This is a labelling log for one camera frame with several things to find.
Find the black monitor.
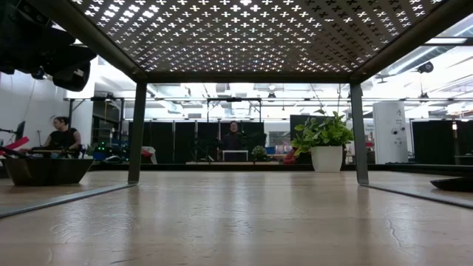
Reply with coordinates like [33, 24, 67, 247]
[14, 120, 27, 140]

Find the black leaf-shaped mini plate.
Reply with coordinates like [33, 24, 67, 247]
[429, 177, 473, 193]

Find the white frame table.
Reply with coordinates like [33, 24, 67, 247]
[222, 149, 250, 163]

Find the black square flared bowl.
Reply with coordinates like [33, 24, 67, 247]
[2, 157, 95, 187]

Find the white cylindrical machine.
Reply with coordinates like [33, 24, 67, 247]
[372, 100, 409, 165]

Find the red flat object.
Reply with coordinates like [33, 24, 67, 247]
[0, 136, 30, 152]

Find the small background potted plant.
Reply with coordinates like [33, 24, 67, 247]
[251, 145, 268, 163]

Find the black display board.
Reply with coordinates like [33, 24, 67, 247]
[289, 114, 326, 143]

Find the black station frame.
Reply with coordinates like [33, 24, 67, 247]
[64, 96, 126, 163]

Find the silver ventilation duct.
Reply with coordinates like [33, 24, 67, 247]
[384, 45, 459, 77]

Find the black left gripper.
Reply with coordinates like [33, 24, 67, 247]
[0, 0, 98, 93]

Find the person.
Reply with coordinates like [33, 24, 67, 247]
[221, 120, 245, 151]
[20, 115, 83, 159]

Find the black ceiling camera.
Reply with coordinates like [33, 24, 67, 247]
[416, 61, 435, 75]

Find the black partition wall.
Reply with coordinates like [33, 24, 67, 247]
[143, 120, 265, 164]
[411, 120, 473, 166]

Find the grey perforated metal shelf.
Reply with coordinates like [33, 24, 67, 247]
[0, 0, 473, 219]

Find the black aluminium table frame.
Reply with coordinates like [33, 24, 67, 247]
[90, 162, 473, 175]

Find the green plant in white pot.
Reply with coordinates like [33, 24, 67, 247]
[289, 108, 355, 174]

